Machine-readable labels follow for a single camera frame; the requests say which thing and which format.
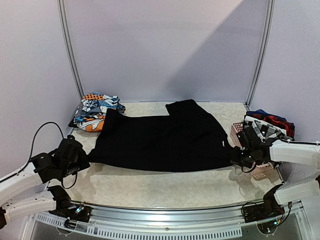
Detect blue plaid garment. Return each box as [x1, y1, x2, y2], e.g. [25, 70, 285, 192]
[251, 109, 287, 121]

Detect black white checked shirt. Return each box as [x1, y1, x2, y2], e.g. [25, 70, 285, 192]
[243, 115, 294, 141]

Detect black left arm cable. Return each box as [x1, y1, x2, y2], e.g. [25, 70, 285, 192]
[27, 121, 78, 190]

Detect pink plastic laundry basket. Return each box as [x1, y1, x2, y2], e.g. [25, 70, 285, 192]
[230, 124, 274, 181]

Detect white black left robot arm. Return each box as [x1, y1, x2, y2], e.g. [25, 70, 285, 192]
[0, 135, 91, 228]

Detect front aluminium rail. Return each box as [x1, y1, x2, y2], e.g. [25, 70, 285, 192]
[28, 198, 307, 238]

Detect right aluminium frame post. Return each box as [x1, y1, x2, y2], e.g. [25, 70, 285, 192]
[243, 0, 275, 110]

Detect red black plaid shirt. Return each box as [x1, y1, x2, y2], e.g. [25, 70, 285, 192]
[246, 111, 295, 138]

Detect colourful patterned folded shorts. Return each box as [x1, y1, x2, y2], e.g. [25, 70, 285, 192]
[68, 92, 126, 132]

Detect aluminium frame post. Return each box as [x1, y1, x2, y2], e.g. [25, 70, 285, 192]
[243, 0, 275, 110]
[57, 0, 84, 99]

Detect left aluminium frame post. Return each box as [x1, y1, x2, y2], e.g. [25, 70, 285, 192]
[57, 0, 84, 99]

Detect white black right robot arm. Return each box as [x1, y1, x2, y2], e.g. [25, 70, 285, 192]
[231, 126, 320, 218]

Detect black t-shirt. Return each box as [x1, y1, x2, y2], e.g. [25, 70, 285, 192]
[88, 99, 234, 172]

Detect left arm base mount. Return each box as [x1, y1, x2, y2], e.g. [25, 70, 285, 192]
[47, 185, 92, 223]

